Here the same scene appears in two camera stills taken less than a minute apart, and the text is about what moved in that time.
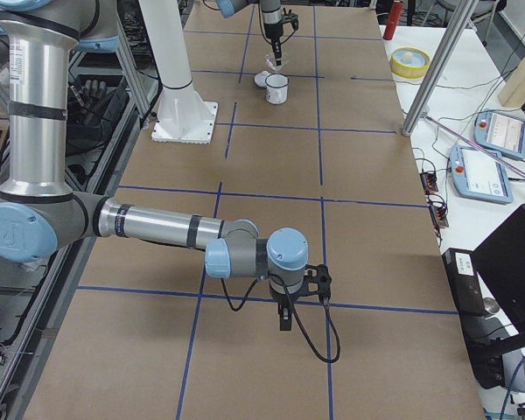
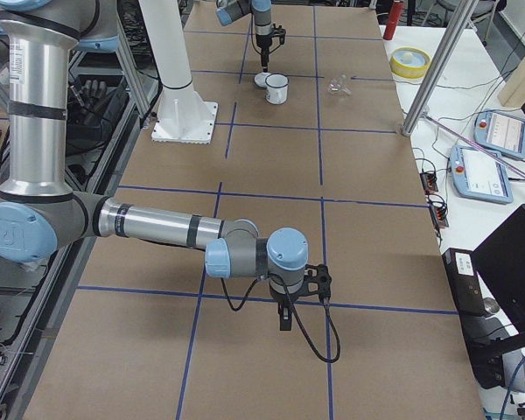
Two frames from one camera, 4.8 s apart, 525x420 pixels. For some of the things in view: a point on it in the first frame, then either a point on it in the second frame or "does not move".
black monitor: [510, 261] does not move
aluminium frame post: [438, 67] does not move
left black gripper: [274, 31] -> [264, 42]
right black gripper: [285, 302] does not move
